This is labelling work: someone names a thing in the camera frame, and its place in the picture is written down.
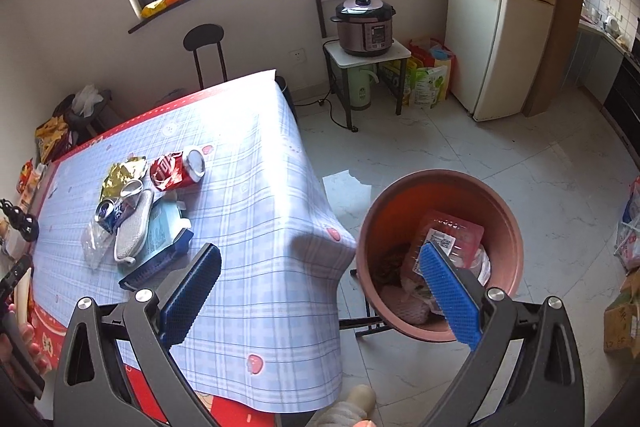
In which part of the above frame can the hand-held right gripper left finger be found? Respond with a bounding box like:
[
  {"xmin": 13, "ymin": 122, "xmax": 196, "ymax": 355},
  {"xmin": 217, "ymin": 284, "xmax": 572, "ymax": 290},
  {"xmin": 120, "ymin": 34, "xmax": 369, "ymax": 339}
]
[{"xmin": 52, "ymin": 243, "xmax": 223, "ymax": 427}]

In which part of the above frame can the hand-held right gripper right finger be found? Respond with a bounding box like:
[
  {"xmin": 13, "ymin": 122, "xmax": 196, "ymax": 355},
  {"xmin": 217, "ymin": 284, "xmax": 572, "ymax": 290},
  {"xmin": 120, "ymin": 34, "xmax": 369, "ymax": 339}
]
[{"xmin": 419, "ymin": 241, "xmax": 586, "ymax": 427}]

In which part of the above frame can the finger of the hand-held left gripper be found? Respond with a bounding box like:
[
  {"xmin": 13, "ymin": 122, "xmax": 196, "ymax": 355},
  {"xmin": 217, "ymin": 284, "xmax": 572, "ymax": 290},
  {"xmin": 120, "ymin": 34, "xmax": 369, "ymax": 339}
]
[{"xmin": 0, "ymin": 254, "xmax": 34, "ymax": 303}]

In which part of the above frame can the white foam fruit net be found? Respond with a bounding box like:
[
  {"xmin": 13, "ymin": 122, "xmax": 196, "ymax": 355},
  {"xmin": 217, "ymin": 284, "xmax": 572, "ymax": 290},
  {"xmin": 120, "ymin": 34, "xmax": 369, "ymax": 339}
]
[{"xmin": 382, "ymin": 284, "xmax": 433, "ymax": 325}]

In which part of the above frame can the labelled clear plastic tray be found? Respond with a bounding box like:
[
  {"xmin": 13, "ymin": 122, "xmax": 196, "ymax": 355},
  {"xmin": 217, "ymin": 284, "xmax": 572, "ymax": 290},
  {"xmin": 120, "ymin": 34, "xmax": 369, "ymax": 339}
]
[{"xmin": 407, "ymin": 209, "xmax": 486, "ymax": 273}]

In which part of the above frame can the blue box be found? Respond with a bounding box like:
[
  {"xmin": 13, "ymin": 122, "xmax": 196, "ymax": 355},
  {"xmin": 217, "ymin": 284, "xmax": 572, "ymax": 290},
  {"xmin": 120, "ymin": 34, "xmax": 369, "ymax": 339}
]
[{"xmin": 120, "ymin": 199, "xmax": 195, "ymax": 290}]

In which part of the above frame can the clear plastic clamshell container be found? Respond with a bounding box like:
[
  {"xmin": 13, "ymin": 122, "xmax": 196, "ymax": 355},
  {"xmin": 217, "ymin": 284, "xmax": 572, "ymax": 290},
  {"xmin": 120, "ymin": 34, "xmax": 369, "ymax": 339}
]
[{"xmin": 81, "ymin": 221, "xmax": 118, "ymax": 269}]

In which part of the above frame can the brown plastic bin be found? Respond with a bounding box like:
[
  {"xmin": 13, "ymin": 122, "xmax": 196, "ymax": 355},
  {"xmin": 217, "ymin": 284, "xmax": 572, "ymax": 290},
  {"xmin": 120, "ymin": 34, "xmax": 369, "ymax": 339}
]
[{"xmin": 356, "ymin": 169, "xmax": 525, "ymax": 342}]

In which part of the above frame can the gold foil wrapper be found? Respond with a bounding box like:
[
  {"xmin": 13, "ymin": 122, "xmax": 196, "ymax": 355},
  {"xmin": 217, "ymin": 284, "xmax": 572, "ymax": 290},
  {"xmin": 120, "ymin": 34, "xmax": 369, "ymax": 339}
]
[{"xmin": 100, "ymin": 158, "xmax": 151, "ymax": 202}]

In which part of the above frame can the person's left hand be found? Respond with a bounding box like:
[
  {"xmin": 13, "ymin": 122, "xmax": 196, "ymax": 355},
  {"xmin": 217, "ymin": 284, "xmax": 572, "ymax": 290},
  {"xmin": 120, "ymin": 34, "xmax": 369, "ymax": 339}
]
[{"xmin": 0, "ymin": 322, "xmax": 53, "ymax": 375}]

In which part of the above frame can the black metal stand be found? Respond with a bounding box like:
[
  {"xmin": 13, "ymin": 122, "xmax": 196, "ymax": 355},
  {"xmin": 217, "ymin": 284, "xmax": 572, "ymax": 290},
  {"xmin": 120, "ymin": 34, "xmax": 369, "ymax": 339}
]
[{"xmin": 339, "ymin": 269, "xmax": 396, "ymax": 339}]

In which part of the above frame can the blue plaid tablecloth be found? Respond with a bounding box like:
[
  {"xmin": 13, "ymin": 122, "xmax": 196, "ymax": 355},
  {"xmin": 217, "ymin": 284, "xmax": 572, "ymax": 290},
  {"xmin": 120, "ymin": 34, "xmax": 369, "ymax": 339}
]
[{"xmin": 30, "ymin": 69, "xmax": 358, "ymax": 413}]

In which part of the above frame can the red snack packet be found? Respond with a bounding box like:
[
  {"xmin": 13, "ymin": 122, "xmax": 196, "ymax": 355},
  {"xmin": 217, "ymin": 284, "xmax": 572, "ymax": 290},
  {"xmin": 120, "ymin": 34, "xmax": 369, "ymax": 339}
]
[{"xmin": 17, "ymin": 159, "xmax": 36, "ymax": 192}]

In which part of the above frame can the crushed blue can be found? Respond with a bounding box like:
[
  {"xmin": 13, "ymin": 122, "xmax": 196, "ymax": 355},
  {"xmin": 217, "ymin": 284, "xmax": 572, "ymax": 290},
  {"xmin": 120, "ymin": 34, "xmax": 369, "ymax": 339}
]
[{"xmin": 95, "ymin": 199, "xmax": 138, "ymax": 233}]

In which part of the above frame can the silver can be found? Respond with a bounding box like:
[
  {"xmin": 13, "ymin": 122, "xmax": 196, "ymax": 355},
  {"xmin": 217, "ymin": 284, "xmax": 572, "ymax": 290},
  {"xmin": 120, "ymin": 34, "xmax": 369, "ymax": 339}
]
[{"xmin": 119, "ymin": 179, "xmax": 146, "ymax": 200}]

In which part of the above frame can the red cola can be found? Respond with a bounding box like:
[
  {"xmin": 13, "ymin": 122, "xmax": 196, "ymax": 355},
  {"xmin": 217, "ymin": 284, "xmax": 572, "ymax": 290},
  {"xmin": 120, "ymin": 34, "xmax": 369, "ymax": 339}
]
[{"xmin": 149, "ymin": 149, "xmax": 207, "ymax": 192}]

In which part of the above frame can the yellow crumpled bag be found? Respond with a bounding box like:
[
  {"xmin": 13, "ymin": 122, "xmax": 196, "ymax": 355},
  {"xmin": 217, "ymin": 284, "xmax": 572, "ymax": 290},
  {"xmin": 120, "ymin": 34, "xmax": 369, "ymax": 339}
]
[{"xmin": 35, "ymin": 114, "xmax": 71, "ymax": 162}]

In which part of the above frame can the person's beige fleece clothing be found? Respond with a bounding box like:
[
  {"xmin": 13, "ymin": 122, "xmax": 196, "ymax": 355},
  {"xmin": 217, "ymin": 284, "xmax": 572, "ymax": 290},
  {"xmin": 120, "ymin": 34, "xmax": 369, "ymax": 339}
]
[{"xmin": 307, "ymin": 384, "xmax": 377, "ymax": 427}]

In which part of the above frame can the cardboard box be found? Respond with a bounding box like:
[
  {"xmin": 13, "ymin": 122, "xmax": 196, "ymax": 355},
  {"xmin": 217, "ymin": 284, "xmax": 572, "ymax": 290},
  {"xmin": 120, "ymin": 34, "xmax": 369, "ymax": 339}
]
[{"xmin": 602, "ymin": 272, "xmax": 640, "ymax": 355}]

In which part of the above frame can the white crumpled plastic bag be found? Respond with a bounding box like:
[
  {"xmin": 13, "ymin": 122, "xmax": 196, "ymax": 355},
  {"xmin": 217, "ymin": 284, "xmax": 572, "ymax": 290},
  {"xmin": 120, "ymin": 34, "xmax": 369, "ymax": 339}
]
[{"xmin": 72, "ymin": 84, "xmax": 108, "ymax": 115}]

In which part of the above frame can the green white rice bag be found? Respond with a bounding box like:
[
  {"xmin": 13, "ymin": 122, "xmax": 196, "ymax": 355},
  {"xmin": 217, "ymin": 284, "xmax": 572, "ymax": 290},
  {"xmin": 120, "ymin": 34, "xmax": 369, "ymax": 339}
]
[{"xmin": 410, "ymin": 57, "xmax": 453, "ymax": 109}]

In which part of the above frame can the dark waste bin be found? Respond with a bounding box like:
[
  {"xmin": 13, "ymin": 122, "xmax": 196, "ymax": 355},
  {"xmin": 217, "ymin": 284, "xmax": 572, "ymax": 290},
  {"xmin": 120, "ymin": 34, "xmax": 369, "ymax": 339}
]
[{"xmin": 274, "ymin": 76, "xmax": 301, "ymax": 122}]

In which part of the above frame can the green kettle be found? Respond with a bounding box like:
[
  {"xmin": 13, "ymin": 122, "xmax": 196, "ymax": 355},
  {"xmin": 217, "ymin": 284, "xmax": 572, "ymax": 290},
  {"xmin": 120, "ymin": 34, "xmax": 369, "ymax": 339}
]
[{"xmin": 345, "ymin": 68, "xmax": 378, "ymax": 110}]

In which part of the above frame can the red yellow shopping bag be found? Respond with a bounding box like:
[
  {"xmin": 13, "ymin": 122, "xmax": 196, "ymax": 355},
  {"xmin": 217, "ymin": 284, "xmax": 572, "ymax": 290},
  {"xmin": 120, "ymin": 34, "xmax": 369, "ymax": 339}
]
[{"xmin": 410, "ymin": 38, "xmax": 456, "ymax": 68}]

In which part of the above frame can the black round stool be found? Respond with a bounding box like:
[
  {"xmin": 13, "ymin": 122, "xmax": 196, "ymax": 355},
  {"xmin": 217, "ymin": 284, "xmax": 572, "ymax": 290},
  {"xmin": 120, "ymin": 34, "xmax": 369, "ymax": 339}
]
[{"xmin": 182, "ymin": 24, "xmax": 228, "ymax": 90}]

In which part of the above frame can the white fridge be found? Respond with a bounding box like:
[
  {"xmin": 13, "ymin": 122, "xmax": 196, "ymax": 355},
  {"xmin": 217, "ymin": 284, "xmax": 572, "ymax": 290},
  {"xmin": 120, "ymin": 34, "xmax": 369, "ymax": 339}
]
[{"xmin": 442, "ymin": 0, "xmax": 576, "ymax": 122}]

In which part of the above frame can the black kitchen stove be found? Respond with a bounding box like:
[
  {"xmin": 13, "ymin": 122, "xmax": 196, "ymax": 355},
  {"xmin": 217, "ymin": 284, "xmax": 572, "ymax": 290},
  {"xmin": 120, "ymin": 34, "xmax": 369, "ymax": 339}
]
[{"xmin": 602, "ymin": 52, "xmax": 640, "ymax": 142}]

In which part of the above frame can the electric pressure cooker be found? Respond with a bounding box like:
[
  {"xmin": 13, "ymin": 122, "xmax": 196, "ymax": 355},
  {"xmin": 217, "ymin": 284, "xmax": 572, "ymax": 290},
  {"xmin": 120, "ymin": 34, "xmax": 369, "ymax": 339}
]
[{"xmin": 332, "ymin": 0, "xmax": 397, "ymax": 58}]

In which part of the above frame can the yellow snack packet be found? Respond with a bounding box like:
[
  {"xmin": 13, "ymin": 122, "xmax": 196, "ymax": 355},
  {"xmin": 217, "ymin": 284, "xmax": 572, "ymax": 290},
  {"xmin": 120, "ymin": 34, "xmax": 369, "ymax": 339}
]
[{"xmin": 141, "ymin": 0, "xmax": 186, "ymax": 18}]

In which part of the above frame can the black power cable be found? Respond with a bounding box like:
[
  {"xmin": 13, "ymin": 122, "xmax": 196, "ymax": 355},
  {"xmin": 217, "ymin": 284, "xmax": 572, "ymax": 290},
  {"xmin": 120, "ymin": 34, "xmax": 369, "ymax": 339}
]
[{"xmin": 295, "ymin": 39, "xmax": 361, "ymax": 132}]

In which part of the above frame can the white-top black-frame side table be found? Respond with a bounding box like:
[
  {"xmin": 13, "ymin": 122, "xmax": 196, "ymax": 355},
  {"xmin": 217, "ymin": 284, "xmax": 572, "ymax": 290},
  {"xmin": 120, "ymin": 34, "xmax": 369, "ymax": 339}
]
[{"xmin": 310, "ymin": 0, "xmax": 413, "ymax": 130}]

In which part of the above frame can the wooden door frame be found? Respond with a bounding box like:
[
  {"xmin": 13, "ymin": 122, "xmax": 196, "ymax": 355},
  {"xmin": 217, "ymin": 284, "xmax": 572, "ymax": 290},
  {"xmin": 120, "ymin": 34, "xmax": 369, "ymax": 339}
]
[{"xmin": 522, "ymin": 0, "xmax": 591, "ymax": 118}]

